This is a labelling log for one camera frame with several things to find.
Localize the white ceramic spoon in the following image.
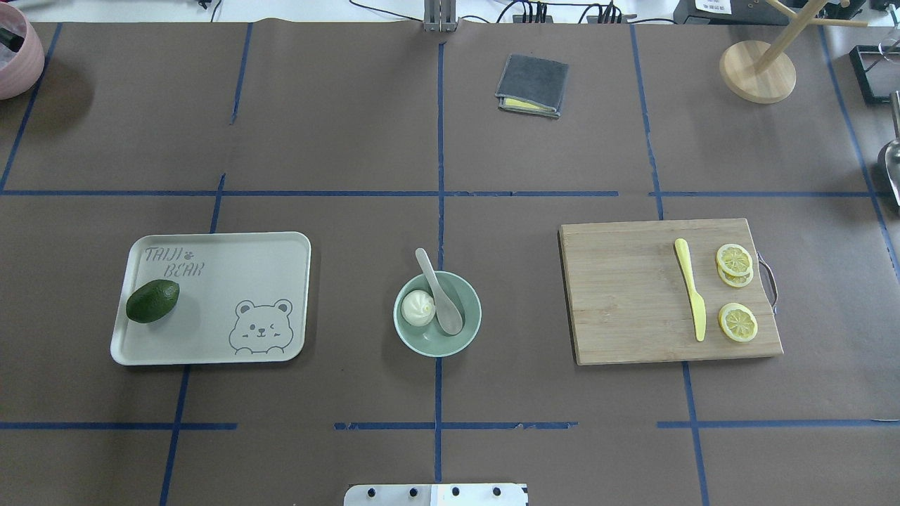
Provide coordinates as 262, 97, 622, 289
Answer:
415, 249, 463, 335

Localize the white steamed bun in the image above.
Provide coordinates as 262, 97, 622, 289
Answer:
401, 290, 436, 327

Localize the green bowl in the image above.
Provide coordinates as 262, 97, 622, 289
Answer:
393, 271, 482, 358

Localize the pink ice bowl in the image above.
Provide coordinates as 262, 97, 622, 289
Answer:
1, 3, 45, 100

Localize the wooden cutting board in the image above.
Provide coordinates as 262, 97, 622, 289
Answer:
560, 218, 783, 365

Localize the grey folded cloth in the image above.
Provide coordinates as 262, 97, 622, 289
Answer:
495, 53, 570, 119

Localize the beige bear tray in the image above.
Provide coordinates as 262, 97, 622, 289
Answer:
110, 231, 311, 365

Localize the yellow plastic knife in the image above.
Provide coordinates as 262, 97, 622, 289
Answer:
673, 238, 707, 342

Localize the lemon slice under upper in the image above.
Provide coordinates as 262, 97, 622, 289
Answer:
717, 266, 754, 288

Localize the lemon slice single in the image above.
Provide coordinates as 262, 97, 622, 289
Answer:
718, 302, 758, 343

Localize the green avocado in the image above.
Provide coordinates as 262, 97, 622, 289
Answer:
125, 279, 180, 324

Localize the wooden mug tree stand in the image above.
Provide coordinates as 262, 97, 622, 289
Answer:
718, 1, 868, 105

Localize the steel scoop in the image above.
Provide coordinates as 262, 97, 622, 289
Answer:
880, 91, 899, 206

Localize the black glass rack tray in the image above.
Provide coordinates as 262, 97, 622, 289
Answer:
849, 44, 899, 105

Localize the aluminium camera post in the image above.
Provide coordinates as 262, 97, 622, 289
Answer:
423, 0, 458, 32

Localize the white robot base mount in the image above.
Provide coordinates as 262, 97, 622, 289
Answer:
343, 483, 529, 505

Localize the metal board handle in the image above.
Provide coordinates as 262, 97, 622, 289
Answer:
757, 251, 778, 315

